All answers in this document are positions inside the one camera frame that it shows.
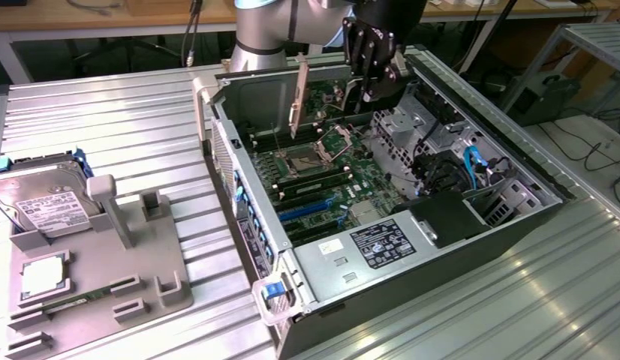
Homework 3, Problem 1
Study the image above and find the metal disk bay cage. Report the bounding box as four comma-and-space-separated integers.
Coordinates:
370, 100, 471, 185

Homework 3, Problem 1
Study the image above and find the CPU socket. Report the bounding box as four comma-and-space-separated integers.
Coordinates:
283, 148, 336, 177

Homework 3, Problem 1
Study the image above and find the blue expansion slot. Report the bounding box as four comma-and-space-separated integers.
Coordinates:
277, 200, 336, 223

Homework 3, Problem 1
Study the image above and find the metal slat shelf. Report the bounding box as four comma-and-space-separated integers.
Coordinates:
498, 21, 620, 113

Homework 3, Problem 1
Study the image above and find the open PC case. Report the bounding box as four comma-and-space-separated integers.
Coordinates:
191, 52, 579, 360

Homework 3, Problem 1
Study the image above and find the blue disk caddy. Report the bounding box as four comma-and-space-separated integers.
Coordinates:
0, 147, 96, 182

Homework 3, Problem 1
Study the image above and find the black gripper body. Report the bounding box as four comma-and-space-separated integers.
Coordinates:
352, 0, 434, 30

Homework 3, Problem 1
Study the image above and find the silver chipset heatsink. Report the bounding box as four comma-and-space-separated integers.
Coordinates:
348, 200, 391, 223

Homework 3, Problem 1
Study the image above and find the black device on floor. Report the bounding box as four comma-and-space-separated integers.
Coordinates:
509, 73, 585, 128

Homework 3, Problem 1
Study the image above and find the black expansion slot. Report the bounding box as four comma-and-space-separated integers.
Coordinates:
283, 217, 342, 236

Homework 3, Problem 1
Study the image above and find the grey parts rack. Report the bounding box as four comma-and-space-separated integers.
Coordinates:
0, 174, 195, 360

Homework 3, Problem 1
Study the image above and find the black RAM slot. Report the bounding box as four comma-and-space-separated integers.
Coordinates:
249, 126, 321, 154

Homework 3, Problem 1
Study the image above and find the wooden desk with white frame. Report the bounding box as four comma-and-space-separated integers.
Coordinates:
0, 0, 620, 84

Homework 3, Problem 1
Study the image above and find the grey power supply with label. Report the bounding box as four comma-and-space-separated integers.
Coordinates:
291, 209, 442, 302

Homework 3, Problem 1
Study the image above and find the metal socket cover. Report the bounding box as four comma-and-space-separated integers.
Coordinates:
313, 125, 356, 152

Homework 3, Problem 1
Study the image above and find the CPU chip with silver lid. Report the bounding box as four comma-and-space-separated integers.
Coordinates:
18, 258, 69, 298

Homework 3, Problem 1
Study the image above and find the black plastic air shroud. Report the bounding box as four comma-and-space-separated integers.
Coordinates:
391, 190, 491, 249

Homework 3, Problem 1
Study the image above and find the green RAM stick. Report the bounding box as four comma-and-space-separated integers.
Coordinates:
37, 286, 114, 313

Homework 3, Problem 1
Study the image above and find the green motherboard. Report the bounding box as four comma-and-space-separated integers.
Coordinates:
247, 112, 422, 245

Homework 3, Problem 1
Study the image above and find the hard disk with white label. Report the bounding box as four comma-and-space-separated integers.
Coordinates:
0, 163, 102, 239

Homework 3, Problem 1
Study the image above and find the graphics card with metal bracket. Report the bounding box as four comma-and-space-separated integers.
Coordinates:
287, 52, 374, 138

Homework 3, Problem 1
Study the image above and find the light blue data wire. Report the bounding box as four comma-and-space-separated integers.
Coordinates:
462, 144, 491, 189

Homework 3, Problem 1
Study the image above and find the thin metal locking lever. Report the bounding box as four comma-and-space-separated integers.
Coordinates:
269, 122, 285, 155

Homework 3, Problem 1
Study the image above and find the installed black RAM stick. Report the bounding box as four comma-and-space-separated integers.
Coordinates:
276, 173, 354, 197

